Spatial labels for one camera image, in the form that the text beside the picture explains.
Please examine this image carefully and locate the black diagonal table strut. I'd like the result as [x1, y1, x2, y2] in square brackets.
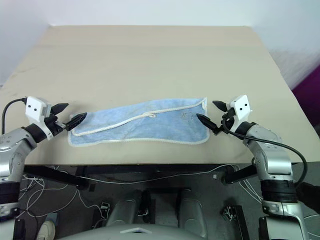
[23, 165, 89, 191]
[221, 166, 260, 185]

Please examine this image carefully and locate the silver robot torso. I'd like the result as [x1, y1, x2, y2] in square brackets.
[56, 224, 202, 240]

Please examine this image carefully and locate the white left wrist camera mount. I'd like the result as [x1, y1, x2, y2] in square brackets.
[25, 96, 55, 140]

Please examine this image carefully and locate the light blue towel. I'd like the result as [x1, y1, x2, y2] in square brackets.
[67, 96, 210, 148]

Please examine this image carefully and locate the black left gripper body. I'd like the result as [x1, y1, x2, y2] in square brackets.
[44, 113, 67, 137]

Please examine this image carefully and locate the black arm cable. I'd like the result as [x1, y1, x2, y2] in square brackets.
[1, 98, 28, 135]
[221, 119, 308, 187]

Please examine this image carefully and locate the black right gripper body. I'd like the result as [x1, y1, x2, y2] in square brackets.
[217, 107, 236, 135]

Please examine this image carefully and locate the black table frame crossbar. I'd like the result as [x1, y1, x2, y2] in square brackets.
[74, 163, 237, 181]

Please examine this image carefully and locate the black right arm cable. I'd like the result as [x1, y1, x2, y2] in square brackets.
[221, 119, 308, 187]

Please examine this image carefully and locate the purple panel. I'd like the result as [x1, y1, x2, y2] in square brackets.
[290, 64, 320, 142]

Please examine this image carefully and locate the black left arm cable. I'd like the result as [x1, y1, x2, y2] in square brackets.
[1, 98, 28, 135]

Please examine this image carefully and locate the silver robot left thigh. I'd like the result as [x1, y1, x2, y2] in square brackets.
[106, 198, 141, 229]

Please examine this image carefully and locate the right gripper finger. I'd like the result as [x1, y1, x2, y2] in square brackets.
[196, 113, 221, 136]
[211, 100, 228, 113]

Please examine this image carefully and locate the silver robot thigh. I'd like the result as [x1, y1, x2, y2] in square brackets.
[177, 189, 209, 239]
[106, 198, 141, 229]

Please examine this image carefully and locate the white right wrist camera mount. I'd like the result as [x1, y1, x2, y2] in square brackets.
[226, 94, 253, 132]

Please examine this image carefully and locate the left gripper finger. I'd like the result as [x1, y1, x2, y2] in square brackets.
[65, 112, 88, 131]
[50, 102, 69, 117]

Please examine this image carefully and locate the tangled white floor cable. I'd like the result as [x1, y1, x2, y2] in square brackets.
[18, 173, 106, 227]

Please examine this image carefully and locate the white shoe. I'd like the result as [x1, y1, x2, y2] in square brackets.
[36, 219, 56, 240]

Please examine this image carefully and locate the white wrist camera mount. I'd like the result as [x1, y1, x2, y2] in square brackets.
[25, 96, 55, 140]
[226, 94, 253, 132]

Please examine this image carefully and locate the long white cable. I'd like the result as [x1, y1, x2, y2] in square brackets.
[72, 163, 237, 185]

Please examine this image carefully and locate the silver robot right thigh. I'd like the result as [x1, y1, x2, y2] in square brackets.
[177, 189, 209, 239]

